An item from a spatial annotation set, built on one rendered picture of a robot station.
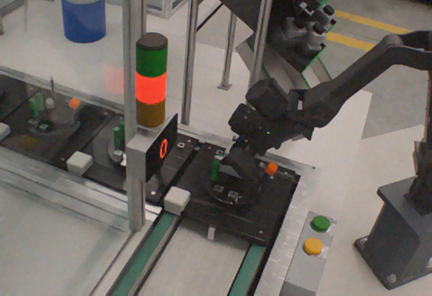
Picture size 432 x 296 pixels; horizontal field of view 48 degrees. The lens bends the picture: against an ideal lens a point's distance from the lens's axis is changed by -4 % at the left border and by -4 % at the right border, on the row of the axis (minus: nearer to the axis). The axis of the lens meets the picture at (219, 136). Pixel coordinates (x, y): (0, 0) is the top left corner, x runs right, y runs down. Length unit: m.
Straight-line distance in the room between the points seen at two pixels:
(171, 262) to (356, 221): 0.50
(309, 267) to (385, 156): 0.59
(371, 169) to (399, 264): 0.39
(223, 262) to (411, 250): 0.41
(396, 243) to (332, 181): 0.33
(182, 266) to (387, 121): 2.35
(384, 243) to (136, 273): 0.55
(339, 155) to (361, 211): 0.22
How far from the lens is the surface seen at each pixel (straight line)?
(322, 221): 1.15
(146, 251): 1.07
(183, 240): 1.13
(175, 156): 1.23
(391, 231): 1.16
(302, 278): 1.06
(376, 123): 3.20
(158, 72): 0.79
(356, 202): 1.38
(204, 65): 1.77
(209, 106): 1.58
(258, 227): 1.10
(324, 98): 0.94
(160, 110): 0.84
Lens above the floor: 1.81
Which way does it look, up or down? 40 degrees down
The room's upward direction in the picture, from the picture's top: 7 degrees clockwise
